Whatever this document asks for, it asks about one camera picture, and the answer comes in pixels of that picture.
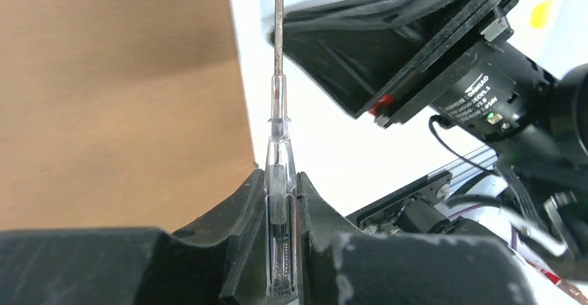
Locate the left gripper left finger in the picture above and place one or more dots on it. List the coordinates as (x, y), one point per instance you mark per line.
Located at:
(217, 259)

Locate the yellow handled screwdriver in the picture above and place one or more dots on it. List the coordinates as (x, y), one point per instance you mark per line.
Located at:
(540, 14)

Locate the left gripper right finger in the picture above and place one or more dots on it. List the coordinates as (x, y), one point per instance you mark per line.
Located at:
(340, 264)

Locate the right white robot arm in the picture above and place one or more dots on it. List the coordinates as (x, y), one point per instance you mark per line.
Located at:
(545, 164)

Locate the white picture frame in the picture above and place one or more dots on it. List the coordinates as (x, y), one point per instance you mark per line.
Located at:
(119, 112)

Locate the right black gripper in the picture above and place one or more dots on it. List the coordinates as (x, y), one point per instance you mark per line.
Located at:
(398, 56)

